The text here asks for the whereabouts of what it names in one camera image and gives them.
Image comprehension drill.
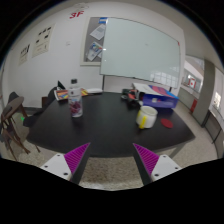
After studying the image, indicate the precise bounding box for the clear bottle with black cap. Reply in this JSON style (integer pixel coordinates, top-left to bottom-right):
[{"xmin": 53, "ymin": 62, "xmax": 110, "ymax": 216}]
[{"xmin": 67, "ymin": 78, "xmax": 84, "ymax": 118}]

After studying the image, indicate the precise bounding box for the black and red desk item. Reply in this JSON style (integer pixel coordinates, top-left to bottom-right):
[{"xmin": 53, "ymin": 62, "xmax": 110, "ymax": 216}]
[{"xmin": 120, "ymin": 88, "xmax": 144, "ymax": 105}]

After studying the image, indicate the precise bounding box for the colourful orange flat box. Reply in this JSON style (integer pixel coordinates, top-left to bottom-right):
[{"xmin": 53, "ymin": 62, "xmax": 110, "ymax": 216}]
[{"xmin": 54, "ymin": 88, "xmax": 89, "ymax": 101}]

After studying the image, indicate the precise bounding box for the white mug with yellow handle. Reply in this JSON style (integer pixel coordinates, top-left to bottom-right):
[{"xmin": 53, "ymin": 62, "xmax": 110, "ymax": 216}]
[{"xmin": 135, "ymin": 105, "xmax": 159, "ymax": 130}]

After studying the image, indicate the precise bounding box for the brown wooden chair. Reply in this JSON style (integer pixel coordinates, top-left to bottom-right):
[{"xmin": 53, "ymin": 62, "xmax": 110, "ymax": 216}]
[{"xmin": 0, "ymin": 91, "xmax": 41, "ymax": 161}]

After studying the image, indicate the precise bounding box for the blue cardboard box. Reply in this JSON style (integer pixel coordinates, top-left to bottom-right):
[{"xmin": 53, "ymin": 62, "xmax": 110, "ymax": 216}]
[{"xmin": 133, "ymin": 83, "xmax": 180, "ymax": 110}]

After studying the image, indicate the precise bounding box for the flat round red coaster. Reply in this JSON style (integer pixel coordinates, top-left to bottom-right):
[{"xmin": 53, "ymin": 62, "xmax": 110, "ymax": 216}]
[{"xmin": 160, "ymin": 118, "xmax": 175, "ymax": 129}]

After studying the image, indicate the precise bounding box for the red wall sign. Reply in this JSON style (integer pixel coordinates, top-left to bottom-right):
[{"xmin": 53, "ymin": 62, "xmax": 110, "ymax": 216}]
[{"xmin": 69, "ymin": 10, "xmax": 85, "ymax": 20}]

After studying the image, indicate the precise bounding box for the large white wall poster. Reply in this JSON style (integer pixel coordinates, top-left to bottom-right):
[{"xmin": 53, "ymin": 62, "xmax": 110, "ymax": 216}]
[{"xmin": 32, "ymin": 23, "xmax": 56, "ymax": 58}]

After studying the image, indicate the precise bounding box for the white flat eraser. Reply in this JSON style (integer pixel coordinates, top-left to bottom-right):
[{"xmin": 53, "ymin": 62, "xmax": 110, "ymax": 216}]
[{"xmin": 84, "ymin": 87, "xmax": 104, "ymax": 95}]

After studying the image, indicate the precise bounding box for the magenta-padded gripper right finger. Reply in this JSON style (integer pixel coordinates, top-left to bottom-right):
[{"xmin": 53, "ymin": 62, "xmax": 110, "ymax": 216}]
[{"xmin": 132, "ymin": 142, "xmax": 183, "ymax": 186}]

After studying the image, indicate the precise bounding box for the red fire extinguisher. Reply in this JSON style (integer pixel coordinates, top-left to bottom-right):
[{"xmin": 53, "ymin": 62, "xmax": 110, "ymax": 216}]
[{"xmin": 189, "ymin": 98, "xmax": 198, "ymax": 114}]

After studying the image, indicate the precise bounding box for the large whiteboard on stand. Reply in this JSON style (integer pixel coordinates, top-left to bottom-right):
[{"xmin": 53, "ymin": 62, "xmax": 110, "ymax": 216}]
[{"xmin": 99, "ymin": 17, "xmax": 182, "ymax": 91}]

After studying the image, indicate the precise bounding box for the small white wall poster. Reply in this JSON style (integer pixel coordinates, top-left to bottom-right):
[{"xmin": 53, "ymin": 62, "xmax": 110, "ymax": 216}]
[{"xmin": 18, "ymin": 43, "xmax": 32, "ymax": 66}]

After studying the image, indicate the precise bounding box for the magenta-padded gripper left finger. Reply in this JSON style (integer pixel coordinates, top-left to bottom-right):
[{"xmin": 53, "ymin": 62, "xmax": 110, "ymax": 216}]
[{"xmin": 39, "ymin": 142, "xmax": 92, "ymax": 185}]

